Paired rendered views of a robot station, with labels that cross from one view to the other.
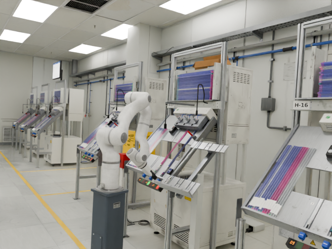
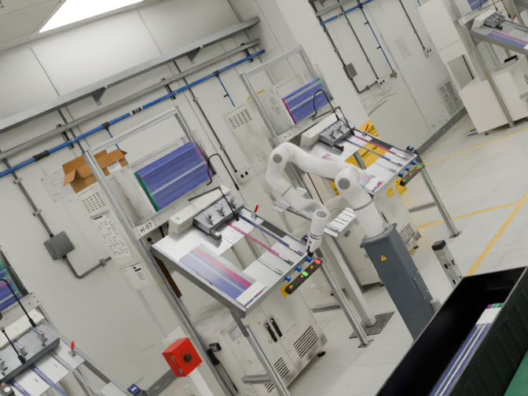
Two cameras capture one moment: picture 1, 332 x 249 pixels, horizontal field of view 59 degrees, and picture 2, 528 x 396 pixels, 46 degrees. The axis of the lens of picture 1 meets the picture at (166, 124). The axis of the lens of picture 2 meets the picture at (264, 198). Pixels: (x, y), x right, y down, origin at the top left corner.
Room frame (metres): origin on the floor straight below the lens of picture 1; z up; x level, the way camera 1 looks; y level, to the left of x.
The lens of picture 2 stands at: (2.91, 3.70, 1.67)
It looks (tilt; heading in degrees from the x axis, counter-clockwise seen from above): 8 degrees down; 263
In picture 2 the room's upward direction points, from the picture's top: 29 degrees counter-clockwise
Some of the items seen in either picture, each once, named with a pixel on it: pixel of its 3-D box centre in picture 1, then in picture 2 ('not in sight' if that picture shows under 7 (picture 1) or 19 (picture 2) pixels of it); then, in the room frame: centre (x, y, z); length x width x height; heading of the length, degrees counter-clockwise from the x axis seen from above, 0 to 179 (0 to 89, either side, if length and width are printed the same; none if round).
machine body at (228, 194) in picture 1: (195, 208); (247, 344); (2.95, -0.35, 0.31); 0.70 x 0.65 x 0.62; 35
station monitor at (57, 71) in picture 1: (59, 71); not in sight; (6.70, 2.49, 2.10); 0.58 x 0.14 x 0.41; 35
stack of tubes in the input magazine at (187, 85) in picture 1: (197, 86); (171, 176); (2.83, -0.28, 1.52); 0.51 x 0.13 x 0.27; 35
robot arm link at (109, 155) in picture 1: (108, 144); (351, 188); (2.03, 0.39, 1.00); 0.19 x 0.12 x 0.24; 59
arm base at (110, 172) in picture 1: (110, 175); (370, 219); (2.01, 0.36, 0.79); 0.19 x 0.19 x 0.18
